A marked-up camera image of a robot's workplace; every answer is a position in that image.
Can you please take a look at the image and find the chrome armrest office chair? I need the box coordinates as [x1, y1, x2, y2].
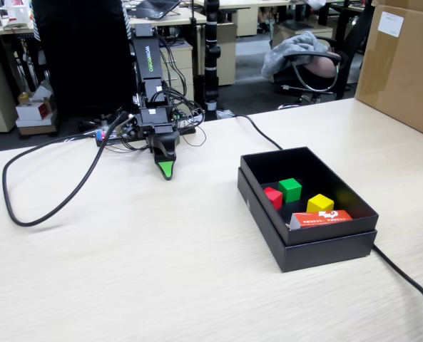
[273, 0, 373, 110]

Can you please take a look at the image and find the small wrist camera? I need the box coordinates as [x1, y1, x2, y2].
[116, 111, 141, 140]

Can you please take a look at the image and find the large brown cardboard box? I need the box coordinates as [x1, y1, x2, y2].
[355, 0, 423, 142]

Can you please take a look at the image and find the white and red small box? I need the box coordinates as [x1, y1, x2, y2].
[16, 102, 51, 121]

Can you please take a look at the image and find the orange carton pack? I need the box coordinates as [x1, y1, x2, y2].
[289, 209, 354, 232]

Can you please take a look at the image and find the thick black camera cable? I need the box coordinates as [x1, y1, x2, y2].
[1, 110, 128, 228]

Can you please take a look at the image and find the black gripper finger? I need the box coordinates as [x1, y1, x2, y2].
[151, 130, 181, 163]

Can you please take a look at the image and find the black open box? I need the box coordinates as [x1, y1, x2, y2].
[237, 167, 378, 274]

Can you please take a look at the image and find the yellow wooden cube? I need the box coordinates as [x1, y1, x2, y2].
[306, 193, 335, 214]

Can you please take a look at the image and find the black laptop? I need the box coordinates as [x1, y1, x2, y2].
[135, 0, 182, 21]

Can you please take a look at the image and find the red wooden cube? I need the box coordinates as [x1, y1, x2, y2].
[263, 186, 283, 211]

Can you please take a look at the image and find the beige drawer cabinet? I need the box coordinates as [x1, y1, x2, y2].
[159, 38, 194, 100]

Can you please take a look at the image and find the black office chair back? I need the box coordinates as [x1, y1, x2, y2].
[31, 0, 138, 119]

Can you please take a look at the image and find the controller board with red LED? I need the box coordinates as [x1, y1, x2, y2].
[95, 120, 198, 147]

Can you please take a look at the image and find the grey blanket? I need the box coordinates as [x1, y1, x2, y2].
[260, 31, 329, 79]

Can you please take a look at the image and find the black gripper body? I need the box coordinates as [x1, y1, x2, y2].
[136, 105, 177, 143]

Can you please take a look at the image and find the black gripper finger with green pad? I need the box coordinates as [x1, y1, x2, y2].
[154, 160, 175, 181]

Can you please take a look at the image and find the long black power cable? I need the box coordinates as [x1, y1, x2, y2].
[228, 113, 423, 342]

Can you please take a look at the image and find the black vertical pole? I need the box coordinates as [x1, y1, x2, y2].
[203, 0, 222, 120]

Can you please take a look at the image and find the black cardboard box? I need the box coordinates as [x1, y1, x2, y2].
[240, 145, 379, 247]

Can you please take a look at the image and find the green wooden cube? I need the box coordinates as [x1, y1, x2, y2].
[277, 177, 302, 204]

